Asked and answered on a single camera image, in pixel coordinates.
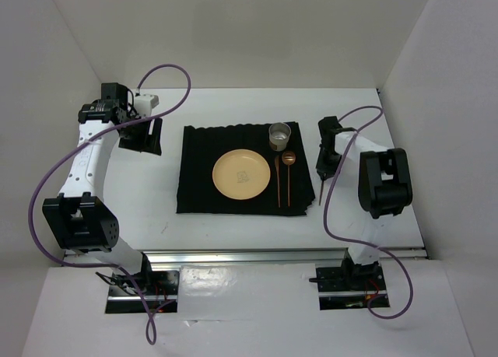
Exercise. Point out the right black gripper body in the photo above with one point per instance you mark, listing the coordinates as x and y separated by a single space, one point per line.
328 162

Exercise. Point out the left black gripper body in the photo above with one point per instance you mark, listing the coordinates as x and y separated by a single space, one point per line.
135 137

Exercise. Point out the copper fork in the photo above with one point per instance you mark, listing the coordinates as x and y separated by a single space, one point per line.
321 192

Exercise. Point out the copper spoon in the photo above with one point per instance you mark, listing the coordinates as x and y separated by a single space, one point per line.
288 158

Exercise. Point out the black cloth placemat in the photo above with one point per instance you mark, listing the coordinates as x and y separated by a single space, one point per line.
203 146

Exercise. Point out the copper knife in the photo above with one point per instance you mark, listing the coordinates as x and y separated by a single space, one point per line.
276 162

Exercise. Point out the paper cup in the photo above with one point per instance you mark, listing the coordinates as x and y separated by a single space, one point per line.
279 135

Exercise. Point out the beige plate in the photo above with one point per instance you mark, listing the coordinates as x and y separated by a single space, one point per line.
241 174

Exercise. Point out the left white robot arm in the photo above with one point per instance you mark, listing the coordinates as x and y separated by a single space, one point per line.
78 217

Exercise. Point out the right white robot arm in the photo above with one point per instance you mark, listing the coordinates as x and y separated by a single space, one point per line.
383 190

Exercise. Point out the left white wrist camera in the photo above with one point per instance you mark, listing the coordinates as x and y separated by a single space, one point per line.
145 104

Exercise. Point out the aluminium table frame rail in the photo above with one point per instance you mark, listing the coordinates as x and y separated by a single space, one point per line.
141 189

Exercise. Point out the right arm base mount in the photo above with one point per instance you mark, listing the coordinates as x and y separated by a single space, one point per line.
338 289

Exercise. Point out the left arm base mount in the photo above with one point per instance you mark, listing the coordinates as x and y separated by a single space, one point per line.
160 291

